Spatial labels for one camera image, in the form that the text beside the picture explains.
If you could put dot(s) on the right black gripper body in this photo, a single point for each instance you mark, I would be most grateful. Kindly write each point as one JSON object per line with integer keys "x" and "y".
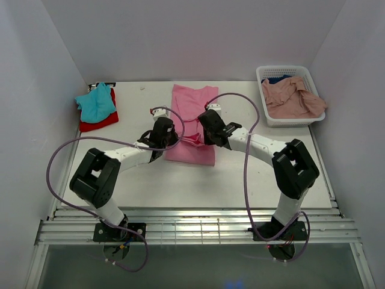
{"x": 208, "y": 139}

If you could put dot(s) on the pink t shirt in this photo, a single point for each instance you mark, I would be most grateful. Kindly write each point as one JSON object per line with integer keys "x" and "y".
{"x": 189, "y": 104}

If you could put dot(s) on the beige t shirt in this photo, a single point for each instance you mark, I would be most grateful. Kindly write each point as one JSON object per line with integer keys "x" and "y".
{"x": 289, "y": 99}

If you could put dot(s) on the white plastic basket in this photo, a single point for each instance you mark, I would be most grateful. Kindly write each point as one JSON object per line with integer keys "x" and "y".
{"x": 263, "y": 72}

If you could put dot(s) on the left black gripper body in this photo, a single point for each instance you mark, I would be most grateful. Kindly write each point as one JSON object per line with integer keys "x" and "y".
{"x": 171, "y": 139}

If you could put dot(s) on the red folded t shirt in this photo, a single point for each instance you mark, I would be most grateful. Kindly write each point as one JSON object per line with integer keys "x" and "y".
{"x": 113, "y": 118}

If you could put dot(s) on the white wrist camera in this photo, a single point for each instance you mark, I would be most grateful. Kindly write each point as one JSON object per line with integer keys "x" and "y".
{"x": 158, "y": 113}
{"x": 215, "y": 107}

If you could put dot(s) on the blue t shirt in basket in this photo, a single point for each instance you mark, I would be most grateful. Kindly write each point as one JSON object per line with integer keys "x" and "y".
{"x": 275, "y": 80}

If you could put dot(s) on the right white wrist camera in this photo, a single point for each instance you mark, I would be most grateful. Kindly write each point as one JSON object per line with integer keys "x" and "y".
{"x": 215, "y": 107}

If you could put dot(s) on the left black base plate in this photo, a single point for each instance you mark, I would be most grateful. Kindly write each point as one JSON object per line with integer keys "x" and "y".
{"x": 106, "y": 234}

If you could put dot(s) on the aluminium frame rail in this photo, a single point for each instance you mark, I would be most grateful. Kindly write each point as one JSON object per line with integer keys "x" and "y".
{"x": 177, "y": 227}

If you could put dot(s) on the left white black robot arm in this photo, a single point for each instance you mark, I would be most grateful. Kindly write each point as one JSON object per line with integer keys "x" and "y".
{"x": 95, "y": 178}

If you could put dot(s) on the teal folded t shirt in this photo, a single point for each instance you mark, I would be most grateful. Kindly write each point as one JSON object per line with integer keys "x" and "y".
{"x": 97, "y": 105}

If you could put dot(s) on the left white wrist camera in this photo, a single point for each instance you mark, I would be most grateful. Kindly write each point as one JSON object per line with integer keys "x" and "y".
{"x": 158, "y": 113}

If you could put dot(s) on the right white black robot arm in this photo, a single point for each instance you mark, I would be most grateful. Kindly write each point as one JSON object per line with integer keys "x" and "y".
{"x": 294, "y": 169}

